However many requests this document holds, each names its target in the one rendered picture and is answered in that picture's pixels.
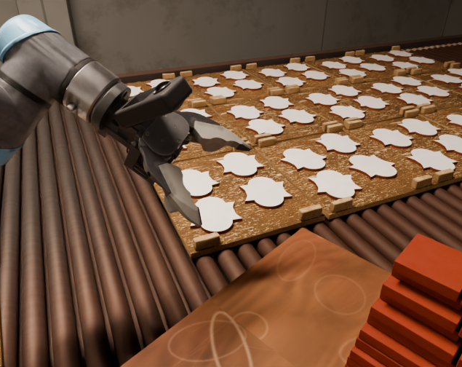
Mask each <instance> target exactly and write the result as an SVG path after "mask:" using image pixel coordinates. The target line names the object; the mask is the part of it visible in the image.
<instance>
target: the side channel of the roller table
mask: <svg viewBox="0 0 462 367"><path fill-rule="evenodd" d="M455 42H462V34H459V35H452V36H441V37H434V38H427V39H415V40H409V41H402V42H390V43H383V44H371V45H365V46H358V47H346V48H339V49H333V50H321V51H314V52H302V53H295V54H289V55H277V56H270V57H264V58H251V59H245V60H232V61H226V62H219V63H208V64H201V65H194V66H182V67H175V68H163V69H156V70H150V71H138V72H132V73H125V74H115V75H116V76H118V77H119V78H120V79H121V81H122V83H124V84H126V83H133V82H145V81H148V80H155V79H163V78H162V74H171V73H174V74H175V78H176V77H178V76H180V72H182V71H192V74H193V76H195V75H196V74H199V75H201V74H205V73H208V74H212V73H214V72H222V71H230V70H231V66H235V65H242V69H246V65H247V64H250V63H257V67H264V66H272V65H280V64H288V63H289V62H290V58H300V62H301V63H302V62H303V61H305V59H306V57H308V56H315V60H318V59H321V60H322V59H325V58H339V57H340V56H341V57H345V53H346V52H352V51H354V52H356V51H358V50H365V54H367V53H373V52H385V51H391V47H393V46H400V49H401V50H403V49H410V48H416V47H422V46H424V47H427V46H433V45H439V44H449V43H455Z"/></svg>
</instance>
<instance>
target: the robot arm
mask: <svg viewBox="0 0 462 367"><path fill-rule="evenodd" d="M0 61H1V63H2V64H3V65H2V66H1V67H0V166H1V165H5V164H6V163H8V161H9V160H10V159H11V158H12V156H13V155H14V154H15V153H16V151H17V150H19V149H21V148H22V147H23V145H24V144H25V140H26V139H27V138H28V136H29V135H30V134H31V132H32V131H33V129H34V128H35V127H36V126H37V124H38V123H39V122H40V120H41V119H42V117H43V116H44V115H45V114H46V112H47V111H48V110H49V108H50V107H51V106H52V104H53V103H54V102H55V101H57V102H58V103H60V104H62V105H63V106H65V107H66V108H67V110H68V111H69V112H73V113H75V114H76V115H77V116H79V117H81V118H82V119H83V120H84V121H86V122H87V123H91V124H92V125H93V126H95V127H96V128H97V133H99V134H100V135H102V136H103V137H104V138H105V137H106V136H107V135H110V136H111V137H112V138H114V139H116V140H117V141H118V142H120V143H121V144H122V145H124V146H125V147H127V157H126V159H125V162H124V165H126V166H127V167H128V168H129V169H131V170H132V171H134V172H135V173H137V174H138V175H139V176H141V177H142V178H144V179H145V180H147V182H149V183H150V184H152V185H154V183H156V184H158V185H159V186H160V187H162V189H163V191H164V205H165V208H166V209H167V211H168V212H169V213H174V212H179V213H180V214H181V215H182V216H183V217H184V218H186V219H187V220H188V221H190V222H191V223H192V224H194V225H196V226H201V225H202V219H201V215H200V211H199V207H197V206H196V205H195V204H194V203H193V201H192V199H191V193H190V191H188V190H187V189H186V187H185V186H184V184H183V173H182V171H181V169H180V168H179V167H178V166H175V165H171V164H172V163H173V161H174V160H175V159H177V158H178V155H179V154H180V153H181V151H182V150H183V148H184V147H183V145H186V144H188V143H189V142H193V143H199V144H201V145H202V148H203V150H204V151H208V152H214V151H217V150H219V149H221V148H223V147H224V146H232V147H234V148H235V149H236V150H242V151H250V146H249V145H248V144H247V143H245V142H244V141H243V140H242V139H241V138H240V137H238V136H237V135H235V134H234V133H232V132H231V131H230V130H228V129H226V128H224V127H222V126H220V124H219V123H217V122H215V121H213V120H211V119H209V118H207V117H205V116H203V115H201V114H198V113H195V112H190V111H177V110H178V109H179V108H180V107H181V106H182V105H183V102H184V100H185V99H186V98H187V97H188V96H189V95H190V94H191V93H192V92H193V90H192V89H191V87H190V85H189V84H188V82H187V81H186V79H185V78H184V77H183V76H179V77H176V78H174V79H171V80H169V81H165V82H161V83H159V84H158V85H157V86H155V87H153V88H151V89H149V90H146V91H144V92H141V93H139V94H137V95H134V96H132V97H131V98H130V94H131V89H130V88H129V87H128V86H127V85H125V84H124V83H122V81H121V79H120V78H119V77H118V76H116V75H115V74H113V73H112V72H111V71H109V70H108V69H107V68H105V67H104V66H102V65H101V64H100V63H98V62H96V61H95V60H93V59H92V58H91V57H90V56H88V55H87V54H85V53H84V52H82V51H81V50H80V49H79V48H78V47H76V46H75V45H73V44H72V43H70V42H69V41H68V40H67V39H65V38H64V37H63V36H62V35H61V34H60V33H59V32H58V31H56V30H54V29H51V28H50V27H49V26H47V25H46V24H44V23H43V22H41V21H40V20H38V19H37V18H35V17H33V16H30V15H18V16H15V17H13V18H11V19H9V20H8V21H7V22H6V23H5V24H3V26H2V27H1V28H0ZM129 98H130V99H129ZM188 133H189V134H188ZM128 149H129V151H128ZM136 169H137V170H136ZM138 170H139V171H140V172H139V171H138ZM143 174H144V175H143ZM146 176H147V177H148V178H147V177H146Z"/></svg>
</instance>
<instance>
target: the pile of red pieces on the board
mask: <svg viewBox="0 0 462 367"><path fill-rule="evenodd" d="M345 367H462V252H461V251H459V250H456V249H454V248H451V247H449V246H447V245H444V244H442V243H440V242H437V241H435V240H433V239H430V238H428V237H425V236H423V235H422V234H417V235H416V236H415V237H414V238H413V239H412V240H411V242H410V243H409V244H408V245H407V247H406V248H405V249H404V250H403V251H402V252H401V253H400V255H399V256H398V257H397V258H396V260H395V261H394V265H393V267H392V272H391V275H390V276H389V277H388V278H387V279H386V281H385V282H384V283H383V284H382V288H381V294H380V297H379V298H378V299H377V300H376V301H375V303H374V304H373V305H372V306H371V308H370V313H369V315H368V318H367V322H366V323H365V324H364V325H363V326H362V328H361V329H360V332H359V335H358V337H357V339H356V342H355V345H354V346H353V348H352V349H351V352H350V354H349V356H348V358H347V361H346V364H345Z"/></svg>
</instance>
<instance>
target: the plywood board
mask: <svg viewBox="0 0 462 367"><path fill-rule="evenodd" d="M390 275H391V273H390V272H387V271H386V270H384V269H381V268H380V267H378V266H376V265H374V264H372V263H370V262H369V261H366V260H364V259H362V258H360V257H359V256H357V255H355V254H353V253H351V252H349V251H347V250H345V249H343V248H341V247H340V246H338V245H336V244H334V243H332V242H330V241H328V240H326V239H324V238H322V237H320V236H319V235H317V234H314V233H313V232H310V231H309V230H307V229H304V228H301V229H300V230H299V231H297V232H296V233H294V235H292V236H291V237H289V238H288V239H287V240H285V241H284V242H283V243H282V244H281V245H279V246H278V247H276V248H275V249H273V250H272V251H271V252H270V253H269V254H267V255H266V256H264V257H263V258H262V259H261V260H260V261H258V262H257V263H256V264H254V265H253V266H251V267H250V268H249V269H248V270H246V271H245V272H243V273H242V274H241V275H240V276H238V277H237V278H236V279H235V280H233V281H232V282H230V283H229V284H228V285H227V286H226V287H224V288H223V289H221V290H220V291H218V292H217V293H216V294H215V295H214V296H212V297H211V298H210V299H208V300H207V301H206V302H205V303H203V304H202V305H200V306H199V307H198V308H196V309H195V310H194V311H193V312H191V313H190V314H189V315H187V316H186V317H184V318H183V319H182V320H181V321H180V322H178V323H177V324H175V325H174V326H173V327H171V328H170V329H169V330H168V331H166V332H165V333H164V334H162V335H161V336H160V337H159V338H157V339H156V340H155V341H153V342H152V343H150V344H149V345H148V346H147V347H145V348H144V349H143V350H141V351H140V352H139V353H138V354H136V355H135V356H134V357H132V358H131V359H129V360H128V361H127V362H126V363H125V364H123V365H122V366H120V367H345V364H346V361H347V358H348V356H349V354H350V352H351V349H352V348H353V346H354V345H355V342H356V339H357V337H358V335H359V332H360V329H361V328H362V326H363V325H364V324H365V323H366V322H367V318H368V315H369V313H370V308H371V306H372V305H373V304H374V303H375V301H376V300H377V299H378V298H379V297H380V294H381V288H382V284H383V283H384V282H385V281H386V279H387V278H388V277H389V276H390Z"/></svg>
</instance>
